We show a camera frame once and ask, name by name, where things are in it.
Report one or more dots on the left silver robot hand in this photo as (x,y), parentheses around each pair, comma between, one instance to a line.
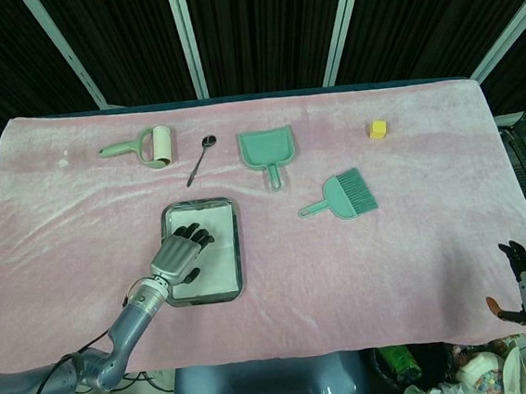
(178,256)

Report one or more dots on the white cloth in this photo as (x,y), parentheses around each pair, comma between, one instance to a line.
(218,266)

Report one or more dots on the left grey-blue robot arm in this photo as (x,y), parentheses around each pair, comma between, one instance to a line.
(127,331)

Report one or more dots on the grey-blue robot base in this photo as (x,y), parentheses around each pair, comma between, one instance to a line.
(263,388)

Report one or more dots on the metal tray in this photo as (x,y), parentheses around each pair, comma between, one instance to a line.
(237,246)

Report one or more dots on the green hand brush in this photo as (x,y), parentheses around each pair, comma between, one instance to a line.
(344,196)

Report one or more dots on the white plastic jar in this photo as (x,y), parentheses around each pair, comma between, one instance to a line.
(477,367)

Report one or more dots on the metal spoon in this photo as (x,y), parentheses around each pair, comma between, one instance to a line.
(200,160)

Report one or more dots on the green lint roller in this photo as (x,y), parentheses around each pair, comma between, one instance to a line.
(146,150)

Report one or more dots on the green dustpan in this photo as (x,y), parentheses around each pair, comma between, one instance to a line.
(268,151)

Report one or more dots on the green bottle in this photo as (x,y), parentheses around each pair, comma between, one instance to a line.
(402,364)

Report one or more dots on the pink plush table cloth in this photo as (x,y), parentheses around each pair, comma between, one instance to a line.
(344,268)

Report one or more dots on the yellow cube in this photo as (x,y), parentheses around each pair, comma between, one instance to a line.
(377,129)

